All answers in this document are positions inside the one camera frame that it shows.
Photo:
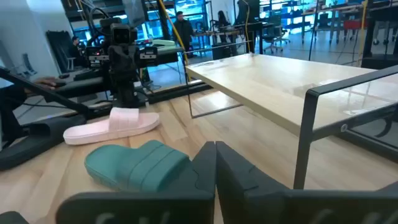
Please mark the person's hand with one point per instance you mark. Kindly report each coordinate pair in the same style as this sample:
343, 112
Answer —
46, 82

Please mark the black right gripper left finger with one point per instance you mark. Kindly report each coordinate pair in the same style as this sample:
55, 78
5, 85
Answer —
186, 205

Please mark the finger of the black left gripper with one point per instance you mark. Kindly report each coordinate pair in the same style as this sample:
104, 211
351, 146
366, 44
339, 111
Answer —
130, 62
115, 62

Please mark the wooden shelf with black frame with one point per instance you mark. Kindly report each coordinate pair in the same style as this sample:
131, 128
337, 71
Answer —
264, 84

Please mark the black slide sandal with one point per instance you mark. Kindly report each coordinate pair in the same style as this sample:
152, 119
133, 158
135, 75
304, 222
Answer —
37, 146

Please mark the black desk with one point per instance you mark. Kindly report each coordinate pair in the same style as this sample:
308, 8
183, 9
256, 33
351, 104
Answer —
81, 84

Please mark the person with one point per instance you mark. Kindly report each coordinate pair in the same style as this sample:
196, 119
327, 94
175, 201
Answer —
76, 49
223, 20
183, 31

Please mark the black partition panel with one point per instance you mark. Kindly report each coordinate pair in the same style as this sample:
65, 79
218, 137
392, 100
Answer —
59, 49

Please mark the black office chair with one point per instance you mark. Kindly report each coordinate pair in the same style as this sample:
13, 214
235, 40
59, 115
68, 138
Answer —
275, 34

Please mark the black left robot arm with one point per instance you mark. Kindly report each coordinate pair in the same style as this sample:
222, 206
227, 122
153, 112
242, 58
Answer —
124, 93

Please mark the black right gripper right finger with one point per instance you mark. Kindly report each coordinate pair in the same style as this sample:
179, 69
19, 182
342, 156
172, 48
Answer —
248, 202

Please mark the black box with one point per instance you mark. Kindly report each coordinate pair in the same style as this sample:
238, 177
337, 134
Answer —
224, 51

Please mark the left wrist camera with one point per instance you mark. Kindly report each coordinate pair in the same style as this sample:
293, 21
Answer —
120, 34

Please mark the black table frame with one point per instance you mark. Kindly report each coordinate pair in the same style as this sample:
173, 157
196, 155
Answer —
46, 93

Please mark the green slide sandal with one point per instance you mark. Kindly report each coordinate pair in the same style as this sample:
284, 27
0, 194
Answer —
133, 168

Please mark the pink slide sandal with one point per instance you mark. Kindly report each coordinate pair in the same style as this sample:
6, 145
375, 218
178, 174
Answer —
93, 132

